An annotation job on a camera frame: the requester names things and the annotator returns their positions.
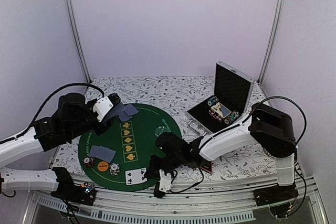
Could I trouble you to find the face up clubs card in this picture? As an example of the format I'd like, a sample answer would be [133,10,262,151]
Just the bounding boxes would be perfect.
[125,167,147,186]

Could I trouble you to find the blue backed cards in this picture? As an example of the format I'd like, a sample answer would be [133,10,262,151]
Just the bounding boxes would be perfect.
[103,103,124,122]

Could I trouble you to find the dark red chip stack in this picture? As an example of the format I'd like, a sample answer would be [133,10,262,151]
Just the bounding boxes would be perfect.
[82,156,96,168]

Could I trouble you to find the orange big blind button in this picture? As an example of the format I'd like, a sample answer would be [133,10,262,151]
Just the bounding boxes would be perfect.
[97,161,109,173]

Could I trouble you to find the row of poker chips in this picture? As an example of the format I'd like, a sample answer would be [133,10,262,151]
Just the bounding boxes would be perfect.
[207,96,219,107]

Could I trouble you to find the dealt cards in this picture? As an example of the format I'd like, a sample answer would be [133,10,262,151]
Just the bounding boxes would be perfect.
[88,145,104,158]

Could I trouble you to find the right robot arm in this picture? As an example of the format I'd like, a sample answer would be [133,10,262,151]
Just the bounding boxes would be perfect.
[144,97,300,201]

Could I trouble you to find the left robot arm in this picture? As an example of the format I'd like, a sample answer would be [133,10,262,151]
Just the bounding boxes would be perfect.
[1,92,120,200]

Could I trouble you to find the clear dealer button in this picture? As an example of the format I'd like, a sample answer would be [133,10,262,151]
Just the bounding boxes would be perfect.
[154,126,171,136]

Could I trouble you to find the round green poker mat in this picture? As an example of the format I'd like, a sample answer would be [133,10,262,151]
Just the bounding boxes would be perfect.
[78,103,182,191]

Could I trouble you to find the red black triangular button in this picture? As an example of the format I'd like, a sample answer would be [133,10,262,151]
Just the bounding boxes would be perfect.
[200,161,213,174]

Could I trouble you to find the boxed card deck in case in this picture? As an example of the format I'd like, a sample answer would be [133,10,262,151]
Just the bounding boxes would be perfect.
[211,102,231,119]

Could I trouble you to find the front row poker chips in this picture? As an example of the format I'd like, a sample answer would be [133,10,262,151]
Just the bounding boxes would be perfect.
[224,111,240,125]

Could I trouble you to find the aluminium poker chip case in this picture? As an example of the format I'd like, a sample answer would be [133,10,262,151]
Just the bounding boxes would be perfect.
[187,61,254,133]

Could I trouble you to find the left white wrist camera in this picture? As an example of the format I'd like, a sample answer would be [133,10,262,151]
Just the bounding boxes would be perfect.
[92,93,121,122]

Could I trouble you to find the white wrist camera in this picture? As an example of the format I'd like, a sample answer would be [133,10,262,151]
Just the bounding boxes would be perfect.
[153,169,173,198]
[92,93,121,122]

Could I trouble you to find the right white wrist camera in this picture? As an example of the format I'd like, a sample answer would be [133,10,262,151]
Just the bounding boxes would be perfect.
[153,169,173,198]

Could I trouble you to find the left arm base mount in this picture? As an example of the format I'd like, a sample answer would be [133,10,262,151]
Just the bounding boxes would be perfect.
[50,182,97,206]

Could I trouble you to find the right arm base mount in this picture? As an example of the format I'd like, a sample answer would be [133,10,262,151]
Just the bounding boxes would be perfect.
[253,183,299,206]

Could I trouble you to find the left aluminium frame post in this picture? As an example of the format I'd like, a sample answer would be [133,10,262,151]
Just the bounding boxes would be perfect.
[64,0,92,83]

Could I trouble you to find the aluminium frame post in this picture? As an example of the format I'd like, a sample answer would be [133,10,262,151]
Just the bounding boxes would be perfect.
[258,0,285,85]
[64,0,92,83]

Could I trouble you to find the right aluminium frame post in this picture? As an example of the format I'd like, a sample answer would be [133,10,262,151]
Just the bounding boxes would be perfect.
[258,0,285,85]

